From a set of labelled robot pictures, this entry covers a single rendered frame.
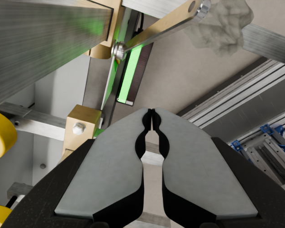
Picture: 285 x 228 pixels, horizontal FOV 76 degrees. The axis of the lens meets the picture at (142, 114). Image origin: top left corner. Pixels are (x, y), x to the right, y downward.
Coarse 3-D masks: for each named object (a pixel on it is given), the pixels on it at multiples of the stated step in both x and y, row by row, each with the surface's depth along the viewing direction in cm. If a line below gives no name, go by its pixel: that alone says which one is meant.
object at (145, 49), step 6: (144, 48) 40; (150, 48) 40; (144, 54) 40; (138, 60) 41; (144, 60) 41; (138, 66) 42; (144, 66) 41; (138, 72) 42; (138, 78) 43; (132, 84) 44; (138, 84) 44; (132, 90) 44; (132, 96) 45; (126, 102) 46; (132, 102) 46
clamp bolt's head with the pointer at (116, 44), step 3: (114, 42) 25; (117, 42) 25; (114, 45) 25; (117, 45) 25; (114, 48) 26; (111, 51) 25; (114, 51) 25; (111, 54) 25; (114, 54) 26; (123, 57) 26; (117, 60) 33
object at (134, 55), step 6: (138, 48) 40; (132, 54) 40; (138, 54) 40; (132, 60) 41; (132, 66) 42; (126, 72) 42; (132, 72) 42; (126, 78) 43; (126, 84) 44; (126, 90) 44; (120, 96) 45; (126, 96) 45
